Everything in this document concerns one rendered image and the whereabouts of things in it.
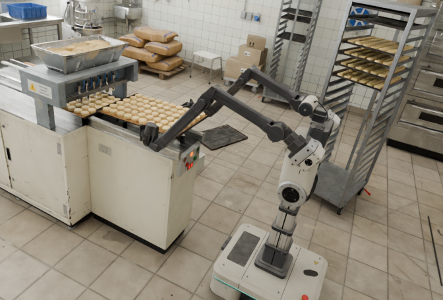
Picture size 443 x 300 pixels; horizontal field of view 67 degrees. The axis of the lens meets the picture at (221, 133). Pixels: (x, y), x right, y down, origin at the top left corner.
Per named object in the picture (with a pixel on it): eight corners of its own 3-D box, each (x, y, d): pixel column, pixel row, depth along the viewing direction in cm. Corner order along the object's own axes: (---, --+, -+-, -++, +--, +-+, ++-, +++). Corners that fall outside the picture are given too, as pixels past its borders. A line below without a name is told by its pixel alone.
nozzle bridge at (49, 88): (25, 119, 219) (18, 68, 203) (105, 91, 278) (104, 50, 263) (62, 135, 208) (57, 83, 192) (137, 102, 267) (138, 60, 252)
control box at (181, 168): (175, 175, 211) (177, 156, 205) (194, 159, 231) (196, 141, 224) (180, 177, 210) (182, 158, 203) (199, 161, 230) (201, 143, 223)
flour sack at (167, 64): (166, 73, 566) (167, 64, 559) (144, 67, 576) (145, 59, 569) (184, 64, 627) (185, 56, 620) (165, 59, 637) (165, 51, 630)
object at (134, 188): (89, 219, 262) (84, 117, 221) (120, 197, 291) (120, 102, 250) (165, 259, 239) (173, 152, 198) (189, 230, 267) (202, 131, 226)
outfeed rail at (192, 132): (2, 68, 291) (0, 60, 288) (5, 67, 294) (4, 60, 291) (202, 142, 224) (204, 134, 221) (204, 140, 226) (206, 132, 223)
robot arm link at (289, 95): (242, 64, 197) (250, 59, 205) (235, 82, 206) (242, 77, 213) (308, 105, 187) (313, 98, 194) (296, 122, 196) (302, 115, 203)
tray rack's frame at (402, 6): (339, 216, 303) (420, 9, 221) (291, 188, 331) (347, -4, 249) (366, 190, 347) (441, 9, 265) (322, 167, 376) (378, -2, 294)
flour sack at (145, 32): (130, 37, 579) (130, 27, 572) (142, 33, 616) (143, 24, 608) (168, 45, 564) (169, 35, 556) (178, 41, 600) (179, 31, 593)
